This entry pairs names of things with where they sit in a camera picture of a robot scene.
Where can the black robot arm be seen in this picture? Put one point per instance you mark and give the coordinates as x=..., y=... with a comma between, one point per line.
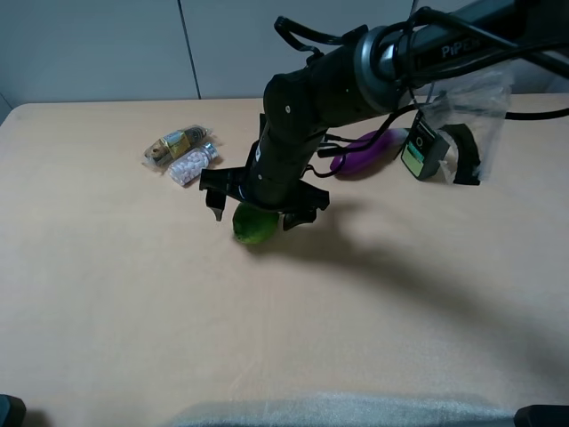
x=368, y=73

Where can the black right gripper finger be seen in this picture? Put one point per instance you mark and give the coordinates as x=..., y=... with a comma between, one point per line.
x=298, y=215

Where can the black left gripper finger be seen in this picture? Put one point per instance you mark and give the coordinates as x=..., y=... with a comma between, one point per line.
x=216, y=202

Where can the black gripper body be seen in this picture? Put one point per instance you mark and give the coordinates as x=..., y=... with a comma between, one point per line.
x=271, y=177

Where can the clear jar of white pills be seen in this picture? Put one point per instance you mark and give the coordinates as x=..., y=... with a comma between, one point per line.
x=188, y=167

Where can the black bottle with label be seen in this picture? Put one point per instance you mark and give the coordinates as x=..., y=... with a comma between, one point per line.
x=423, y=149

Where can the black object bottom right corner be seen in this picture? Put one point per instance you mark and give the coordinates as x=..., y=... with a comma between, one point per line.
x=542, y=416

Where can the purple eggplant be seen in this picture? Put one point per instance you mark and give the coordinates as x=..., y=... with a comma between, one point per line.
x=357, y=162

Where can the green lime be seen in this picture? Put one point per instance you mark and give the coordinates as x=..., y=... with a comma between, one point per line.
x=252, y=226

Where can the black object corner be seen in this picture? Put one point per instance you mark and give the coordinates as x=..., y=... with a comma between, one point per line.
x=12, y=411
x=542, y=416

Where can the grey cloth at table edge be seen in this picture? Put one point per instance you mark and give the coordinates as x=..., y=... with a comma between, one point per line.
x=344, y=409

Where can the black object bottom left corner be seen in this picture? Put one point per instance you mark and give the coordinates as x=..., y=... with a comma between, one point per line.
x=12, y=411

